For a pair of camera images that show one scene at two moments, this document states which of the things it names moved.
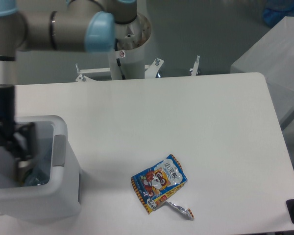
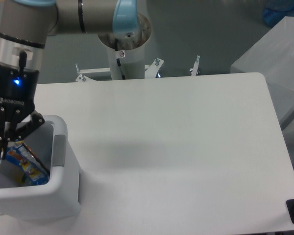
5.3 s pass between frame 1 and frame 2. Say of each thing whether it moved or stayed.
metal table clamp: stayed
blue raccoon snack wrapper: moved
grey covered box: stayed
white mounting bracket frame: stayed
